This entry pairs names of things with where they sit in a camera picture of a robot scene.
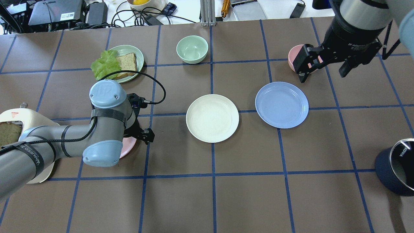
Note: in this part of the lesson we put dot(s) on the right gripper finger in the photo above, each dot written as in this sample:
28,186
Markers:
303,76
345,69

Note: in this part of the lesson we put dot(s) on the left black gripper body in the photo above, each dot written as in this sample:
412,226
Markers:
144,134

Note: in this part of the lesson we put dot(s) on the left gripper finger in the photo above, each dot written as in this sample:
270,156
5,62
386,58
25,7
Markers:
148,136

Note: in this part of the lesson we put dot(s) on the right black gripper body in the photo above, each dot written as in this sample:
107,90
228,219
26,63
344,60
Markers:
346,41

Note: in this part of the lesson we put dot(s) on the pink plate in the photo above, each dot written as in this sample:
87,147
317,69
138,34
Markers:
128,144

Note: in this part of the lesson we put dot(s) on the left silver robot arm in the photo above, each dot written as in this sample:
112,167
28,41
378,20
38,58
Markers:
99,143

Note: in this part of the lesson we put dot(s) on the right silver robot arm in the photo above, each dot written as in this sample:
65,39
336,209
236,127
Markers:
375,14

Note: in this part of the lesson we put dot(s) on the pink bowl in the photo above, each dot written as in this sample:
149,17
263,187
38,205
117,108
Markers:
294,58

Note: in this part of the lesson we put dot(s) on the blue plate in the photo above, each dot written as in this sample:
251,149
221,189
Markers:
282,105

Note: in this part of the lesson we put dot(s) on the cream white plate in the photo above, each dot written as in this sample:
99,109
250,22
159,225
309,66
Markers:
212,118

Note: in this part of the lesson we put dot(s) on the bread slice on plate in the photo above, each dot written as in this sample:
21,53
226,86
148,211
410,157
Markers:
126,62

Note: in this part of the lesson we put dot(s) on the green plate with food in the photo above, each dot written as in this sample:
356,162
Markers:
125,49

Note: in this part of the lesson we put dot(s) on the green lettuce leaf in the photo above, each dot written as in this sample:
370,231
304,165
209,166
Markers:
106,64

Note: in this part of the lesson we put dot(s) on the mint green bowl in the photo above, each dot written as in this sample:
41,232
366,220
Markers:
192,49

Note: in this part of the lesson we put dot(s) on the white toaster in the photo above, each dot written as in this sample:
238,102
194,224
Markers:
28,120

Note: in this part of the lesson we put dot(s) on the dark blue saucepan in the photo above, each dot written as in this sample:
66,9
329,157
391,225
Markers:
394,167

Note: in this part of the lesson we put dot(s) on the black power adapter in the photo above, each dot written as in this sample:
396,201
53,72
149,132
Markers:
97,13

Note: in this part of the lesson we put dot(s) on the beige bowl with toys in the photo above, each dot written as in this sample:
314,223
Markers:
147,5

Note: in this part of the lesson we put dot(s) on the toast slice in toaster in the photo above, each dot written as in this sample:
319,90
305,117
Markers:
9,133

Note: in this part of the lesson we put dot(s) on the aluminium frame post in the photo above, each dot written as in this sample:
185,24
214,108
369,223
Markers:
208,13

